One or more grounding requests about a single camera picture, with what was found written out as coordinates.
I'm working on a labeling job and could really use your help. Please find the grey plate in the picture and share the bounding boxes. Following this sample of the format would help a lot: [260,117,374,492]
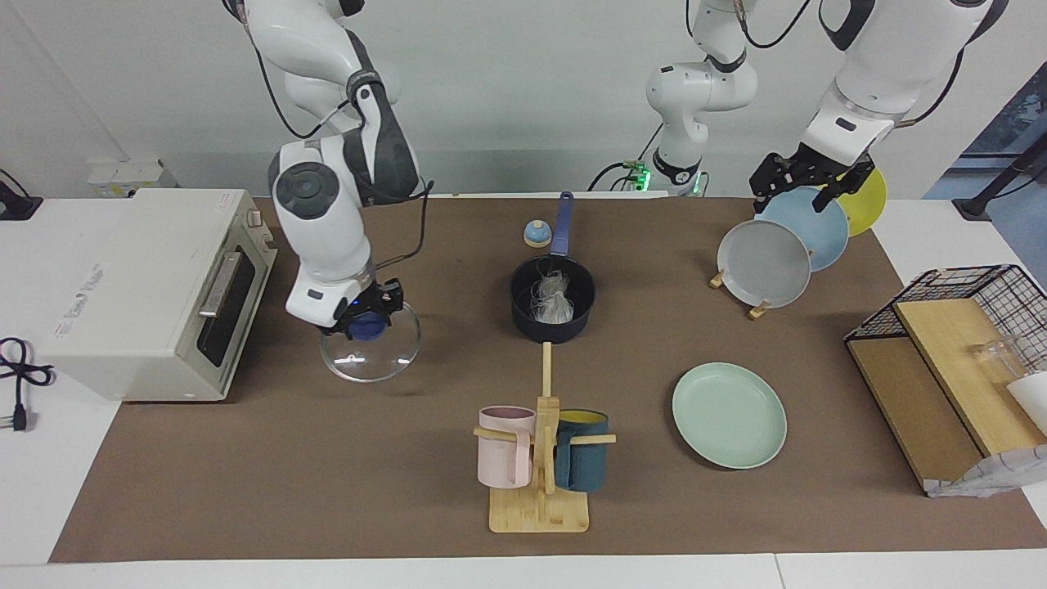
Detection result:
[717,219,812,309]

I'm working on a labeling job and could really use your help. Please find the brown table mat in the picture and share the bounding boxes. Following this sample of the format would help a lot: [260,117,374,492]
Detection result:
[49,196,1047,563]

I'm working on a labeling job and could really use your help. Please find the wooden mug tree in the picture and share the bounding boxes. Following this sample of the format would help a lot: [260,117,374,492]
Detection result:
[473,342,617,534]

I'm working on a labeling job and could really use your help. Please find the yellow plate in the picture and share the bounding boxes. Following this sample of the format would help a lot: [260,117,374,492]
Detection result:
[834,168,887,238]

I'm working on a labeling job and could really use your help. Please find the white toaster oven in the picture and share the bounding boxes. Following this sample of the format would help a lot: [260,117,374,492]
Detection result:
[37,188,279,402]

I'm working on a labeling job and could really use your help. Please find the light green plate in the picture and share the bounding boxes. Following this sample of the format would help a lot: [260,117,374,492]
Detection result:
[672,362,788,470]

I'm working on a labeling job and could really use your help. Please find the white cup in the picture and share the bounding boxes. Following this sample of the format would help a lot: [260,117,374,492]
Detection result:
[1006,372,1047,436]

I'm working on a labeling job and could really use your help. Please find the black power cord with plug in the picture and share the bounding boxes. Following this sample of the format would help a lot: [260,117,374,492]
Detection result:
[0,337,55,434]

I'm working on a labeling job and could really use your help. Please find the black stand foot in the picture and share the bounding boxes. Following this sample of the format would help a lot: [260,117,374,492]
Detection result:
[0,168,43,222]
[953,131,1047,222]

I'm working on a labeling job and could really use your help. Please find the clear glass cup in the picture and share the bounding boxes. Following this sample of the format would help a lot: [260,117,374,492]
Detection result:
[969,334,1028,387]

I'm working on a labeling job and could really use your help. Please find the wooden plate rack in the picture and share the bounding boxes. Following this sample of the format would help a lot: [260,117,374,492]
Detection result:
[709,262,771,321]

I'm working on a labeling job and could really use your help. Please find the blue saucepan with handle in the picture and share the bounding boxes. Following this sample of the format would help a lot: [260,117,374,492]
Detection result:
[510,191,597,344]

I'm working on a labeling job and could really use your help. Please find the white wall socket box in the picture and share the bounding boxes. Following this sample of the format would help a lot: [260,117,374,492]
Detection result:
[88,159,166,198]

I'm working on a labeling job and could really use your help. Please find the dark teal mug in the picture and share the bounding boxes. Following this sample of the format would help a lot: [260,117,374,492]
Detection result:
[555,409,610,492]

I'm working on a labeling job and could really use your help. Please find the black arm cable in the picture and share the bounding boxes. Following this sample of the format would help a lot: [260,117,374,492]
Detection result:
[241,16,436,272]
[732,0,970,132]

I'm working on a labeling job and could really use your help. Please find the white plastic bag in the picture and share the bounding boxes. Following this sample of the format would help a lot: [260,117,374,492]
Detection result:
[528,255,573,324]

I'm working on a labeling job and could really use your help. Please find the glass lid with blue knob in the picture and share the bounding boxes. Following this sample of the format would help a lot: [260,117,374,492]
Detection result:
[320,299,422,384]

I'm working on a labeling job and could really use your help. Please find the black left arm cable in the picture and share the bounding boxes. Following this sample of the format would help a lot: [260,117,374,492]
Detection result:
[732,0,970,132]

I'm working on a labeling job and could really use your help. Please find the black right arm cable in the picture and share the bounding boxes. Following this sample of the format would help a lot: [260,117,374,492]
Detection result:
[241,16,436,272]

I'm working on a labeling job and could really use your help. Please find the wooden shelf with wire basket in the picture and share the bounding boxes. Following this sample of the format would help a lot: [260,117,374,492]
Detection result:
[844,264,1047,498]

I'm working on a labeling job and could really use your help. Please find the pink mug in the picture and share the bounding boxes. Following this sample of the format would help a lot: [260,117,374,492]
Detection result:
[478,406,537,490]

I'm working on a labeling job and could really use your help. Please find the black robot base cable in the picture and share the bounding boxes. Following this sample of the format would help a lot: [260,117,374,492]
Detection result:
[587,123,663,194]

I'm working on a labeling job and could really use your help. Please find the light blue plate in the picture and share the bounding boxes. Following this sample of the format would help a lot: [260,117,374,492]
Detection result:
[754,186,850,272]

